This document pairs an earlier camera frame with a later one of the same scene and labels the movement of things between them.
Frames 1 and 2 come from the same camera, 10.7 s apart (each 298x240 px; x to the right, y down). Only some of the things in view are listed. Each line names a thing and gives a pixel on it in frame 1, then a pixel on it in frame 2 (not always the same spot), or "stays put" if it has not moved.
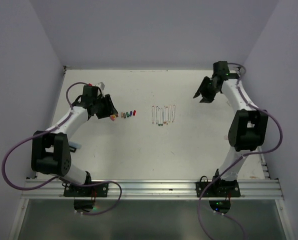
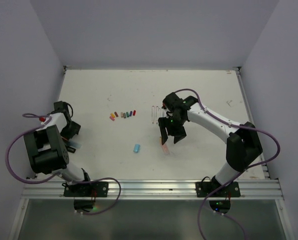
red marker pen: (152, 113) stays put
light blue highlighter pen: (75, 145) stays put
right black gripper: (207, 97) → (178, 134)
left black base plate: (96, 191) stays put
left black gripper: (110, 109) → (75, 128)
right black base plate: (218, 189) stays put
